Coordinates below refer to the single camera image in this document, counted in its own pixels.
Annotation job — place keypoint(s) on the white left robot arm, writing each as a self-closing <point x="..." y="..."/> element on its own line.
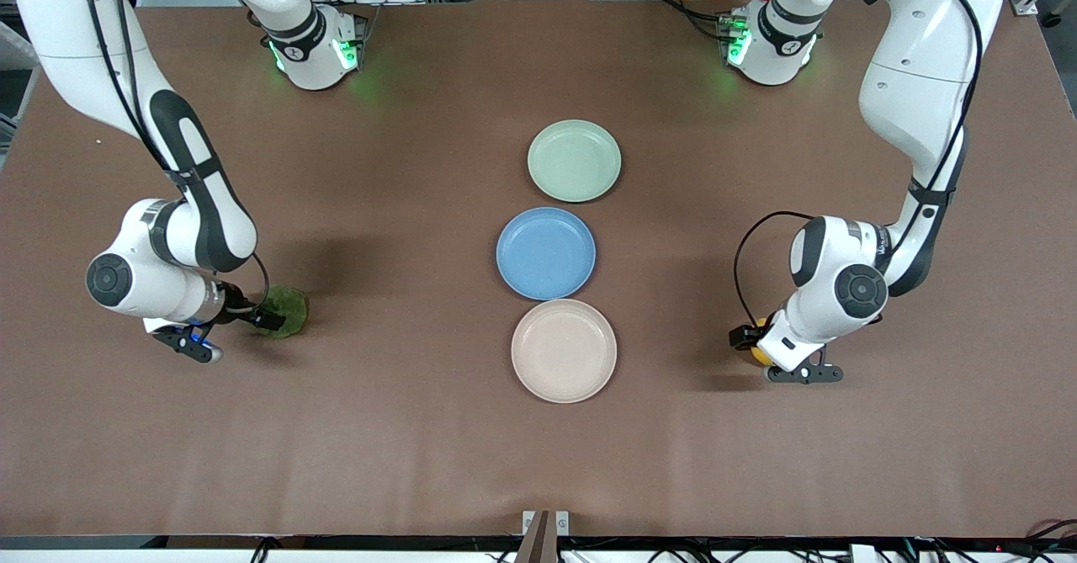
<point x="917" y="66"/>

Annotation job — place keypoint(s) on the beige round plate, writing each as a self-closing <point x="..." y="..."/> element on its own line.
<point x="564" y="351"/>

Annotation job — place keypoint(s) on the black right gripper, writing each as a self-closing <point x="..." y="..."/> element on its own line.
<point x="238" y="308"/>

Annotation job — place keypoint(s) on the yellow lemon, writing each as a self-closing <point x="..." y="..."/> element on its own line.
<point x="760" y="351"/>

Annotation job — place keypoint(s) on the green lettuce leaf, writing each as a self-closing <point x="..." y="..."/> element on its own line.
<point x="294" y="302"/>

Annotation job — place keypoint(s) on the light green round plate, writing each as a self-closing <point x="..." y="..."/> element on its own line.
<point x="575" y="161"/>

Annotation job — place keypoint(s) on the metal table edge bracket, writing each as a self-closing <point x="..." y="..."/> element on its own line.
<point x="545" y="533"/>

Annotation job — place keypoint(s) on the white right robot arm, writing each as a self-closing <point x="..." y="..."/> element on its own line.
<point x="202" y="209"/>

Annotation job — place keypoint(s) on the blue round plate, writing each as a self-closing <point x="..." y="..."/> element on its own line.
<point x="545" y="253"/>

